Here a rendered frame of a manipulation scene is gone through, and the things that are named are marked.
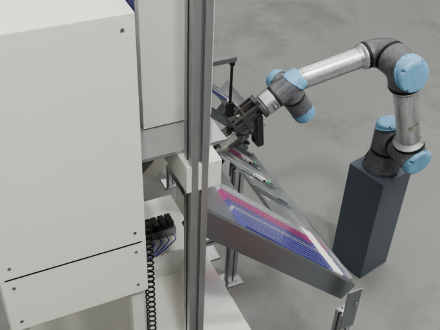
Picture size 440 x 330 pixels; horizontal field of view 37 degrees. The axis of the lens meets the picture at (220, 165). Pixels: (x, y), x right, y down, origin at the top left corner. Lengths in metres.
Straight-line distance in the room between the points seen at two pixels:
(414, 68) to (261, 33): 2.68
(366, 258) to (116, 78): 1.96
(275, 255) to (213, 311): 0.40
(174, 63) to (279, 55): 3.21
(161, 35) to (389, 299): 1.97
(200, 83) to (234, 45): 3.40
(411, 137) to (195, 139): 1.31
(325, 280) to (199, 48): 0.96
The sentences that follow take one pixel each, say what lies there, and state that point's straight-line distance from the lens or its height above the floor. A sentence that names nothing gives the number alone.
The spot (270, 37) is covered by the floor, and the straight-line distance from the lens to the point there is 4.78.
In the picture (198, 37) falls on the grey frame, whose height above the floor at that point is 1.67.
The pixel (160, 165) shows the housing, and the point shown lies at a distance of 1.62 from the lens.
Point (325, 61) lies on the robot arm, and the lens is 2.27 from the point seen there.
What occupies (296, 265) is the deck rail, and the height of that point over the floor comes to 0.91.
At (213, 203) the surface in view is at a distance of 1.63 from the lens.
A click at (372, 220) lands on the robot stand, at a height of 0.35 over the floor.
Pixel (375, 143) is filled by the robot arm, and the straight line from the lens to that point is 2.67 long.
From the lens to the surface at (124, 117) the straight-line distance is 1.26.
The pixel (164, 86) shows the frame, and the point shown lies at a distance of 1.39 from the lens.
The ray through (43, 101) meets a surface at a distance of 1.20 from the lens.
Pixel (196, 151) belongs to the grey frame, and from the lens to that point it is 1.32.
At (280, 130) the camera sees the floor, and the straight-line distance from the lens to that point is 3.83.
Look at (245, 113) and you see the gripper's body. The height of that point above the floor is 1.08.
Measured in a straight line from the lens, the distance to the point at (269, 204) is 2.07.
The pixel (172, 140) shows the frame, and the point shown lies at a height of 1.39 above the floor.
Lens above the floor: 2.23
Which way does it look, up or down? 39 degrees down
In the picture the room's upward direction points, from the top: 3 degrees clockwise
